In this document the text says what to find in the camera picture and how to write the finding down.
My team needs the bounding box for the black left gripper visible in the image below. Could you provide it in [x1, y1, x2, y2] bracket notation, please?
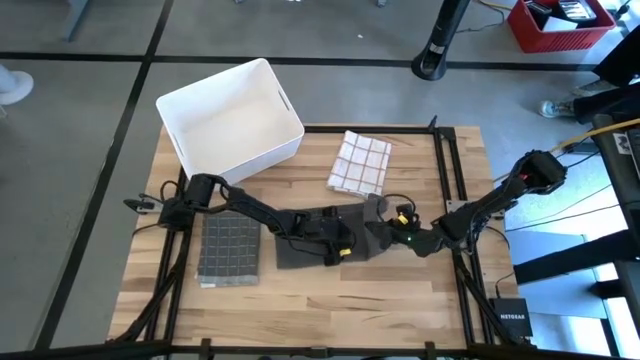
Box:
[292, 205, 358, 267]

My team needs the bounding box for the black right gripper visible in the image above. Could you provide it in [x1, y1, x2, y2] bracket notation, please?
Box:
[368, 222, 444, 259]

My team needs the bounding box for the plain grey towel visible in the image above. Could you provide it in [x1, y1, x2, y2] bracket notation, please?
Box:
[273, 193, 390, 271]

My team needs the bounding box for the white red-checked towel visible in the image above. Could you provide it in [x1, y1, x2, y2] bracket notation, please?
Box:
[326, 129, 393, 199]

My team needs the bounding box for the dark grey checked towel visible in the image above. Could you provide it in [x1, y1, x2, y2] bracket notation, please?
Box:
[196, 213, 263, 290]

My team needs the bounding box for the white plastic storage bin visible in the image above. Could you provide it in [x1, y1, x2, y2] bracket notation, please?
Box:
[155, 57, 306, 192]

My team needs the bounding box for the black tower stand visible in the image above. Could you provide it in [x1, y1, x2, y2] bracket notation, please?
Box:
[411, 0, 472, 82]

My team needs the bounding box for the grey floor power strip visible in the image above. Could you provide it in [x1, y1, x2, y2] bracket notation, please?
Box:
[563, 140, 601, 154]

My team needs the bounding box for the black desk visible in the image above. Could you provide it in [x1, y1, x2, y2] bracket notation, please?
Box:
[513, 113, 640, 360]

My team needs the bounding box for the person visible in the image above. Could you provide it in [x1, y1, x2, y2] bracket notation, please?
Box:
[538, 27, 640, 126]

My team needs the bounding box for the red plastic crate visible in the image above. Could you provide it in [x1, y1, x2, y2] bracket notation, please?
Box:
[508, 0, 617, 55]

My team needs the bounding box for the white paper sheet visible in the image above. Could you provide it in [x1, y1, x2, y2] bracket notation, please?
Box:
[542, 16, 580, 34]

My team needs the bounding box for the black striped device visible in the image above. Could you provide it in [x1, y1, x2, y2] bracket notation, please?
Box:
[558, 0, 598, 21]

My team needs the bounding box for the grey furniture leg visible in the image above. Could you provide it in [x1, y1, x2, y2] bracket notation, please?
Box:
[64, 0, 94, 42]

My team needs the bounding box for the person's white shoe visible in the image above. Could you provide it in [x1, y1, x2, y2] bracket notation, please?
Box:
[0, 64, 35, 106]

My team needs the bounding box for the black aluminium table frame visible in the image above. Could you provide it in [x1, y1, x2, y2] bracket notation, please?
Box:
[0, 124, 551, 360]

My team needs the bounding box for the black Netgear network switch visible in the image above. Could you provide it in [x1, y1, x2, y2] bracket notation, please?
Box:
[488, 297, 534, 339]

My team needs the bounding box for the yellow cable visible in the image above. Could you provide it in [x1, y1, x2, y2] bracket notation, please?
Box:
[492, 118, 640, 184]

